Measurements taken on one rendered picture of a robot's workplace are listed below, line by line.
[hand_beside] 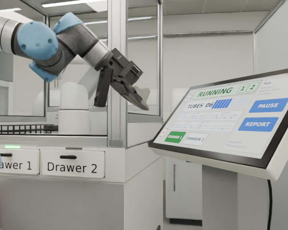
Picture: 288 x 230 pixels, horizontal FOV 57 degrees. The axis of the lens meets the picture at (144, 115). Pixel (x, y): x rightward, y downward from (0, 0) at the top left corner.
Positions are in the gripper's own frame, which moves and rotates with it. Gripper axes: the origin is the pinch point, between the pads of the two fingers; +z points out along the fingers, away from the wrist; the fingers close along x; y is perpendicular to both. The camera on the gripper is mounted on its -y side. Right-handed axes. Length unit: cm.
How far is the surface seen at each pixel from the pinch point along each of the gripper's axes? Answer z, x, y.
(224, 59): 143, 246, 243
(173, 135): 14.7, 1.6, 0.8
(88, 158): 5.9, 36.3, -20.5
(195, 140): 14.7, -11.7, -0.1
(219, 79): 158, 250, 214
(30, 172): -6, 54, -40
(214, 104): 14.8, -9.5, 14.2
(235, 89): 14.8, -14.8, 20.1
